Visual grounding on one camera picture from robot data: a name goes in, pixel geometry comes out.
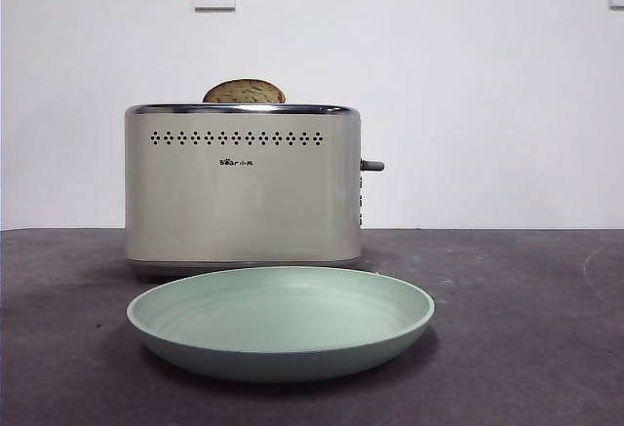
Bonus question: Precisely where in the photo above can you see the brown bread slice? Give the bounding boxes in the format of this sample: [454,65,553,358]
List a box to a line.
[202,79,287,104]

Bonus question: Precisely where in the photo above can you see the pale green plate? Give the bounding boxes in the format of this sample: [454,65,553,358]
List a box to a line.
[126,265,436,369]

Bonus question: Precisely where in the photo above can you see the cream steel toaster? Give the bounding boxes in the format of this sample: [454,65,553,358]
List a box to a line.
[123,102,385,284]

